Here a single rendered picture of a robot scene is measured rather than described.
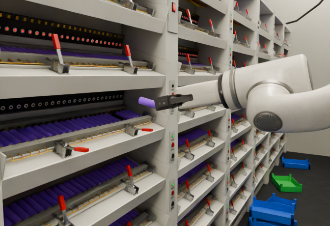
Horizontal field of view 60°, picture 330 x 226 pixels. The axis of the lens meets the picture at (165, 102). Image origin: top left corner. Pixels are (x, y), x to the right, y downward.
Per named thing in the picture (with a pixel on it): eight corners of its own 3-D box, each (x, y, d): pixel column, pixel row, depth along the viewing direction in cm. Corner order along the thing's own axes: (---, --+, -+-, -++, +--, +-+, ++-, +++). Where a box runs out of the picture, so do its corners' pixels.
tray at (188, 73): (224, 82, 164) (232, 59, 161) (175, 86, 112) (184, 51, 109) (193, 71, 173) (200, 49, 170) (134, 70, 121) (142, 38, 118)
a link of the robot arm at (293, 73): (244, 119, 58) (248, 91, 64) (316, 110, 51) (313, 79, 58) (231, 87, 54) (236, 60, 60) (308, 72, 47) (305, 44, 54)
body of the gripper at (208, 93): (234, 72, 65) (190, 82, 71) (219, 72, 56) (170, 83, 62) (240, 105, 65) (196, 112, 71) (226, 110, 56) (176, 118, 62)
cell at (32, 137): (22, 133, 71) (39, 144, 68) (15, 134, 69) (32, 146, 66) (23, 127, 70) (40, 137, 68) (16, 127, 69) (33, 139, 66)
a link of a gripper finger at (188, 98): (206, 92, 61) (196, 94, 66) (173, 97, 59) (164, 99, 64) (207, 97, 61) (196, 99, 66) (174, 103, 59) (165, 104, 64)
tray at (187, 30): (225, 49, 162) (233, 24, 159) (175, 37, 110) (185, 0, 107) (194, 40, 171) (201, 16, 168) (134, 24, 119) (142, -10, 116)
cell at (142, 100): (143, 96, 73) (164, 102, 70) (142, 103, 73) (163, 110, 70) (138, 97, 71) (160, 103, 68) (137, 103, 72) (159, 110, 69)
